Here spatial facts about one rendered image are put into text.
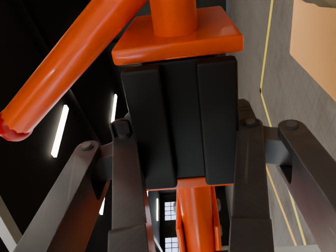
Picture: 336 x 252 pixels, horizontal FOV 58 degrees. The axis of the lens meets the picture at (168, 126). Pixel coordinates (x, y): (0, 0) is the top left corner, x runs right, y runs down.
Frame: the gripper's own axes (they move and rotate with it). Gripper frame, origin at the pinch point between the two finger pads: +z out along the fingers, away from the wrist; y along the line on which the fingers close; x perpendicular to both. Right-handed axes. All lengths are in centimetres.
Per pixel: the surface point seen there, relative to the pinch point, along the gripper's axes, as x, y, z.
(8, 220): -190, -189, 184
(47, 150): -270, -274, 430
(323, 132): -164, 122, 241
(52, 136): -261, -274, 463
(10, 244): -217, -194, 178
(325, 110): -140, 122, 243
